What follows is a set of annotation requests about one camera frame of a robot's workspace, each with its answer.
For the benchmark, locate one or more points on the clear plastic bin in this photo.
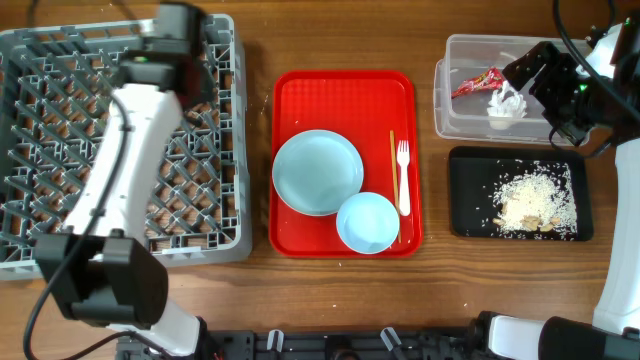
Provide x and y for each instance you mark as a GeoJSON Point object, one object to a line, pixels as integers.
{"type": "Point", "coordinates": [466, 117]}

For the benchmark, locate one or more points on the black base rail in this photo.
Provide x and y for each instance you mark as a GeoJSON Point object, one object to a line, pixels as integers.
{"type": "Point", "coordinates": [447, 343]}

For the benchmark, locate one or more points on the light blue bowl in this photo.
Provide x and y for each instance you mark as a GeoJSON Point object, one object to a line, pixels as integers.
{"type": "Point", "coordinates": [367, 223]}

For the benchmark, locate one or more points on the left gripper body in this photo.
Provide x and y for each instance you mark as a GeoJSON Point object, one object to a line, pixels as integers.
{"type": "Point", "coordinates": [204, 89]}

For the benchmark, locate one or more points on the white napkin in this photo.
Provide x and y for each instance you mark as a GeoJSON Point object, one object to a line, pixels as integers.
{"type": "Point", "coordinates": [505, 104]}

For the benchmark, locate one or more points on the grey dishwasher rack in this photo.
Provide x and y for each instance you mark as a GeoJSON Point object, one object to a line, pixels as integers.
{"type": "Point", "coordinates": [54, 85]}

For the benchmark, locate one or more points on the white plastic fork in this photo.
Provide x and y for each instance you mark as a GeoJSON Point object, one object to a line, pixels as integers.
{"type": "Point", "coordinates": [403, 160]}

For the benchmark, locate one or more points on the red plastic tray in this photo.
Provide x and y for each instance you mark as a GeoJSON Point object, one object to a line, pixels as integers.
{"type": "Point", "coordinates": [374, 110]}

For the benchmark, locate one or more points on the rice and food scraps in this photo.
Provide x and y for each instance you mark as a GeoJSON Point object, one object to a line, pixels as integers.
{"type": "Point", "coordinates": [531, 199]}

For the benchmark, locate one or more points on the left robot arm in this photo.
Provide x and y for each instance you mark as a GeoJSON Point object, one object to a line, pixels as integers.
{"type": "Point", "coordinates": [98, 269]}

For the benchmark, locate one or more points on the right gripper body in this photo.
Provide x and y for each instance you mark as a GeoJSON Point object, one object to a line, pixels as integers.
{"type": "Point", "coordinates": [575, 121]}

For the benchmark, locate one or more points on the red snack wrapper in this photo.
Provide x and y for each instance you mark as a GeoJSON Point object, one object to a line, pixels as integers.
{"type": "Point", "coordinates": [491, 79]}

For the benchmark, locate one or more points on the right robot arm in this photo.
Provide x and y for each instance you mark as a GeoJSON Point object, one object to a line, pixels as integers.
{"type": "Point", "coordinates": [614, 330]}

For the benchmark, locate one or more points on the wooden chopstick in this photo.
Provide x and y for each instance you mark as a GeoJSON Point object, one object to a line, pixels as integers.
{"type": "Point", "coordinates": [395, 180]}

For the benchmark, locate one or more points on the black waste tray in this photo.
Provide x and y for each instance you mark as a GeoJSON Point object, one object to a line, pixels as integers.
{"type": "Point", "coordinates": [471, 169]}

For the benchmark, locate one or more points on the light blue plate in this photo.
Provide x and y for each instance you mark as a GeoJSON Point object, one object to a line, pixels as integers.
{"type": "Point", "coordinates": [316, 171]}

